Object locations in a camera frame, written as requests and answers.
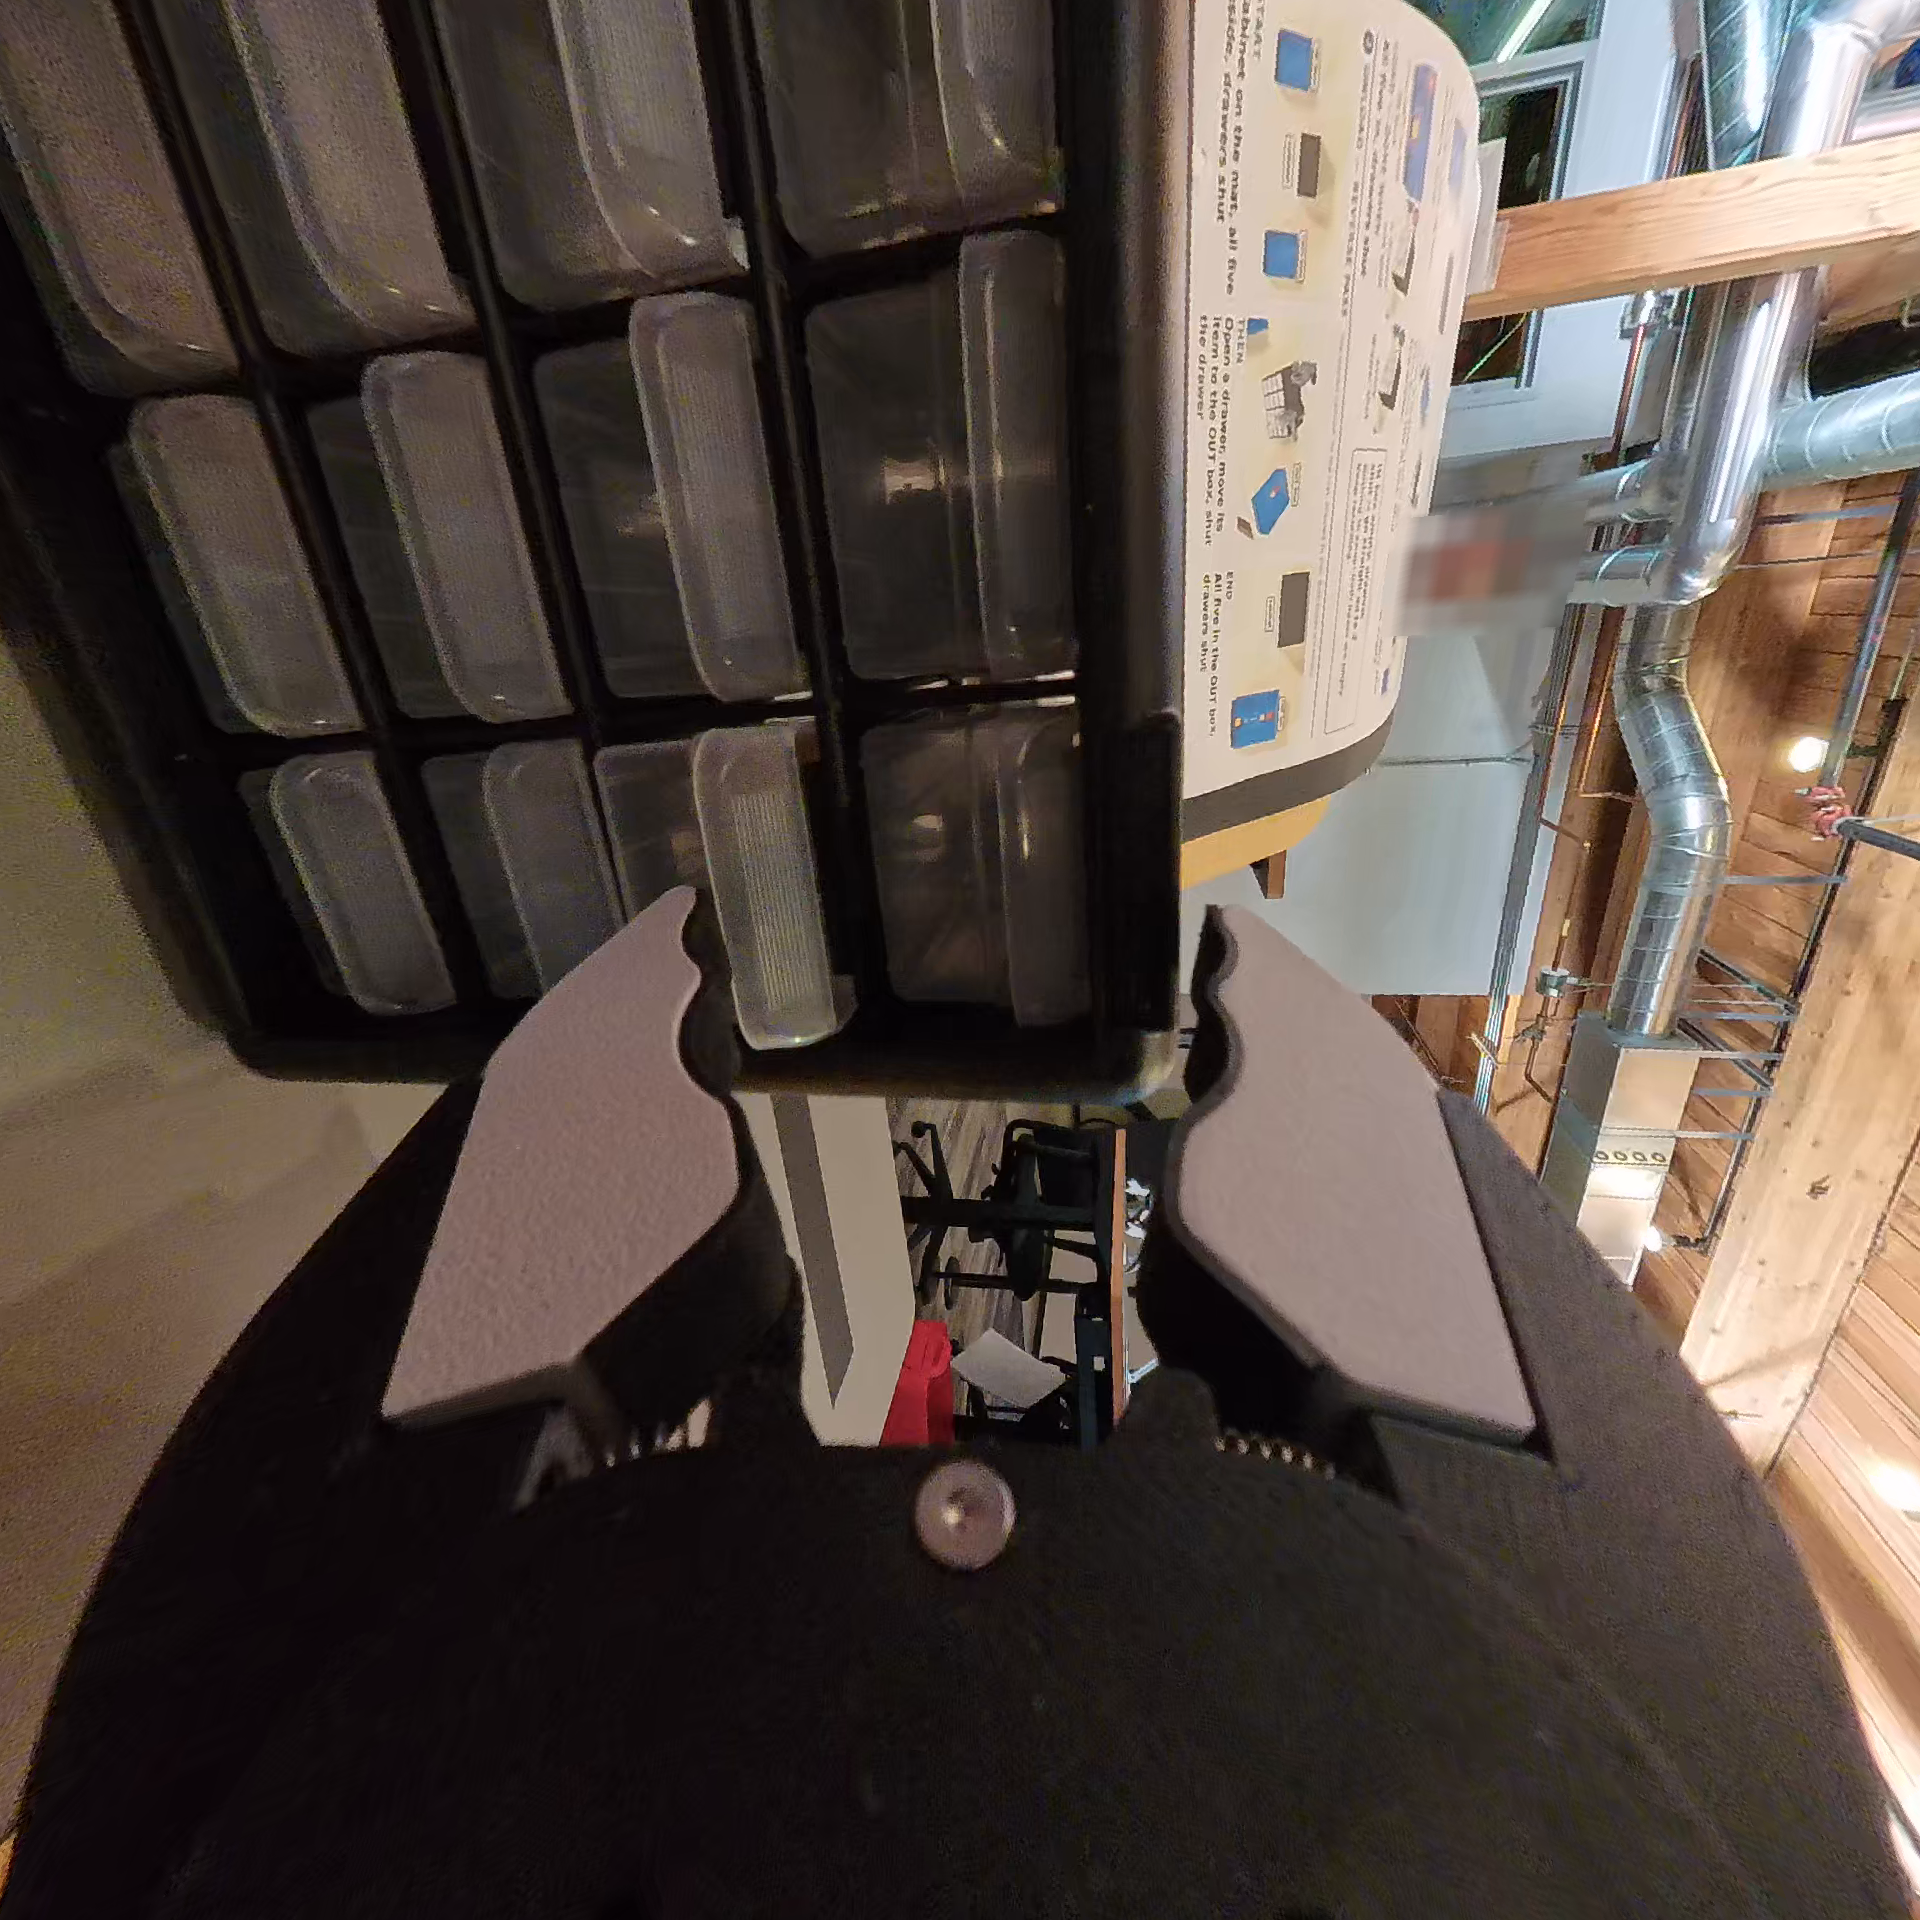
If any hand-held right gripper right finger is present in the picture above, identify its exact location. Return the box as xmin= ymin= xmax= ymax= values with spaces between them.
xmin=1132 ymin=900 xmax=1544 ymax=1487

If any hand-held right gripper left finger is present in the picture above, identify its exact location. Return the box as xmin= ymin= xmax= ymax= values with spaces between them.
xmin=381 ymin=887 xmax=802 ymax=1455

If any black drawer cabinet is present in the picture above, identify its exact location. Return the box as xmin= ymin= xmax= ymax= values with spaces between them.
xmin=0 ymin=0 xmax=1204 ymax=1104

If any grid of clear drawers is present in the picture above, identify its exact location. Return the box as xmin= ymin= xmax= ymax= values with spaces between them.
xmin=0 ymin=0 xmax=1089 ymax=1051

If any metal air vent box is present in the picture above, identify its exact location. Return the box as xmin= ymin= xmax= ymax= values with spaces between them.
xmin=1547 ymin=1011 xmax=1689 ymax=1278

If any black office chair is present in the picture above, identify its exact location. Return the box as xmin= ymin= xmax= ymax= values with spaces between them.
xmin=897 ymin=1118 xmax=1112 ymax=1353

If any white paper sheet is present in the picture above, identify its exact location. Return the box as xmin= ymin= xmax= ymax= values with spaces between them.
xmin=952 ymin=1331 xmax=1055 ymax=1413

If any red bin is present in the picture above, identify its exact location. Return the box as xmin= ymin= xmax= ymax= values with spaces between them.
xmin=884 ymin=1320 xmax=959 ymax=1450

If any metal pipe with red fitting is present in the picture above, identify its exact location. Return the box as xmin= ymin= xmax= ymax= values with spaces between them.
xmin=1807 ymin=781 xmax=1920 ymax=863

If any white instruction poster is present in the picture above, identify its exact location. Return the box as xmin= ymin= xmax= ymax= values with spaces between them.
xmin=1184 ymin=0 xmax=1492 ymax=843

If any wooden ceiling beam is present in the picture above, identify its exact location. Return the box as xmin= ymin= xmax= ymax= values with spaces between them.
xmin=1464 ymin=143 xmax=1920 ymax=323

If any white framed window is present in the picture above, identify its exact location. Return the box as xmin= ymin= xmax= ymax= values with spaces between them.
xmin=1447 ymin=47 xmax=1592 ymax=391

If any long silver ventilation duct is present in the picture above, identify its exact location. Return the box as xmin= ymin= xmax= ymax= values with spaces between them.
xmin=1567 ymin=0 xmax=1920 ymax=1044

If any short silver ventilation duct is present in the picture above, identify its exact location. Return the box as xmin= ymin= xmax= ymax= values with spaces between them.
xmin=1762 ymin=367 xmax=1920 ymax=484

